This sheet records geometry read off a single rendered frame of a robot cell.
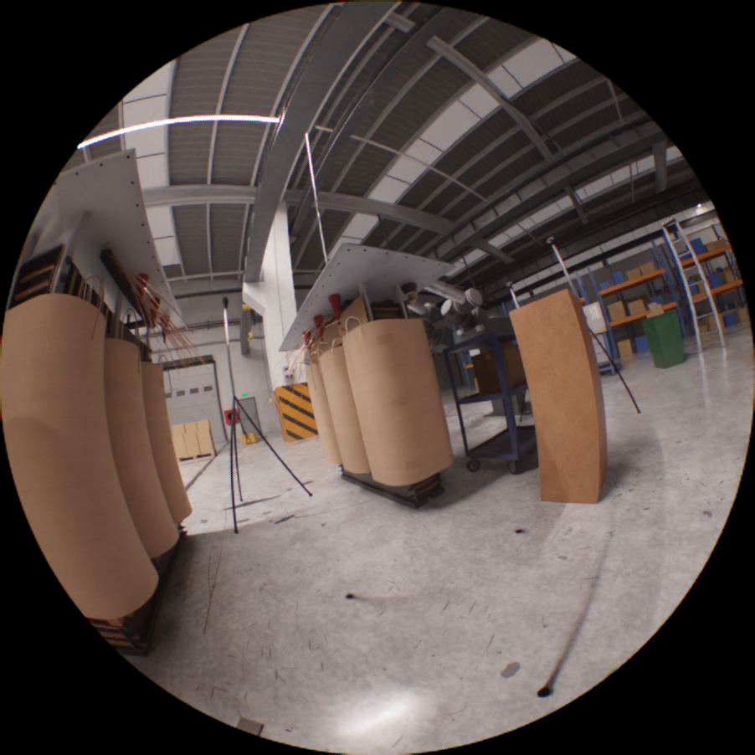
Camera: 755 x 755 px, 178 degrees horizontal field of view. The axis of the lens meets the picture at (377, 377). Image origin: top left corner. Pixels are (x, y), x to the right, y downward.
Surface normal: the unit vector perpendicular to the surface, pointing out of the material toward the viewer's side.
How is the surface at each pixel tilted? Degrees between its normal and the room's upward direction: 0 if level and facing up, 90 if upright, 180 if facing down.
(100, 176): 180
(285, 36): 174
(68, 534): 90
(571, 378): 90
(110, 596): 90
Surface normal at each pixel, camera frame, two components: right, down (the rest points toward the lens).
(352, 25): 0.22, 0.97
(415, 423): 0.54, -0.18
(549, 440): -0.83, 0.15
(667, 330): -0.62, 0.15
